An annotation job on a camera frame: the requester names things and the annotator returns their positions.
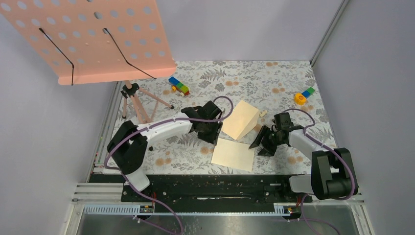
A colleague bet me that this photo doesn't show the floral patterned table mat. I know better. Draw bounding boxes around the floral patterned table mat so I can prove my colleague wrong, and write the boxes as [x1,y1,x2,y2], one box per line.
[103,60,346,176]

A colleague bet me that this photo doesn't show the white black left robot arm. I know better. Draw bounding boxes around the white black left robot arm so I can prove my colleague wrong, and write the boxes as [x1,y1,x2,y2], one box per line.
[107,101,223,201]

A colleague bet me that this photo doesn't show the yellow blue green toy blocks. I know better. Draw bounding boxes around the yellow blue green toy blocks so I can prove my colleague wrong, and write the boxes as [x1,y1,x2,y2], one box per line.
[294,87,315,105]

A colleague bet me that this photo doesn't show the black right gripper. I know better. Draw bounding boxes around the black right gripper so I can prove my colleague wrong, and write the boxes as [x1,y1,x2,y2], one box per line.
[249,125,284,157]

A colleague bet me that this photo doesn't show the multicolour toy block car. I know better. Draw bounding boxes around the multicolour toy block car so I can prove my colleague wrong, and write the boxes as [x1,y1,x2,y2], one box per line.
[168,76,190,97]

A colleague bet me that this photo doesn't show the small cream crumb piece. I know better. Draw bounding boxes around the small cream crumb piece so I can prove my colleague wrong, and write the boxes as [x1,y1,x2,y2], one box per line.
[259,110,268,117]

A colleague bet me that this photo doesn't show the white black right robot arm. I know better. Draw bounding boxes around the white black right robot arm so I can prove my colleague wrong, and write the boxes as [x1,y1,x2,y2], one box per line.
[249,111,358,202]

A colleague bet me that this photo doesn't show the pink tripod music stand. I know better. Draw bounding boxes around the pink tripod music stand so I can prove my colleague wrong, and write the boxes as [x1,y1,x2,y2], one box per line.
[0,0,177,123]

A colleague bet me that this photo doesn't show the aluminium frame rail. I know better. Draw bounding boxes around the aluminium frame rail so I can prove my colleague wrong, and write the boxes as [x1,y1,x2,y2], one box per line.
[65,181,373,235]

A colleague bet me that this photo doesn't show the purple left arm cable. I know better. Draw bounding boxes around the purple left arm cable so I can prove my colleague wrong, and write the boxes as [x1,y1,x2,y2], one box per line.
[103,95,234,235]

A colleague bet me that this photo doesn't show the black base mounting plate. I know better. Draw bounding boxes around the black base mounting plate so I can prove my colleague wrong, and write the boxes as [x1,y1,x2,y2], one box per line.
[88,174,347,214]

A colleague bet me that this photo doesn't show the cream envelope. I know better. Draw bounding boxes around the cream envelope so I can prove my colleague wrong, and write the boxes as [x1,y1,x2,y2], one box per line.
[222,100,260,140]

